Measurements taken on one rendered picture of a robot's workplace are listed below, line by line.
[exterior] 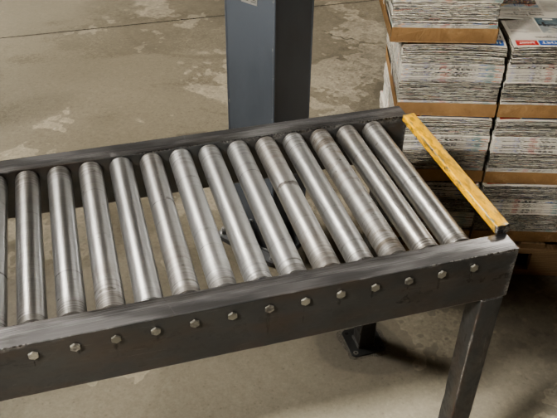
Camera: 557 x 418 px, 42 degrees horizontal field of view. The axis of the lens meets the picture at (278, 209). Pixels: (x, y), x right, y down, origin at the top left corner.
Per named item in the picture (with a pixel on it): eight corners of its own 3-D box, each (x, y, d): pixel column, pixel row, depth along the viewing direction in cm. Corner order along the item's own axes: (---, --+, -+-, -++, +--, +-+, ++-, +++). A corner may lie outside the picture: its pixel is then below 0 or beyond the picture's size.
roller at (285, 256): (232, 133, 163) (221, 152, 165) (294, 271, 127) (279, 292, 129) (250, 141, 166) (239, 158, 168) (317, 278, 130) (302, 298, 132)
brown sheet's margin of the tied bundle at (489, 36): (383, 17, 208) (384, 3, 206) (483, 19, 209) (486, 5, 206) (389, 42, 196) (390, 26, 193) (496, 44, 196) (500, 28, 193)
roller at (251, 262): (202, 163, 166) (222, 153, 165) (256, 307, 130) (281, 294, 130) (193, 148, 162) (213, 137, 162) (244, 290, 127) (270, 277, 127)
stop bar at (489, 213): (414, 119, 171) (415, 111, 170) (510, 232, 138) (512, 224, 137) (401, 120, 171) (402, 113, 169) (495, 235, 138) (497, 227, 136)
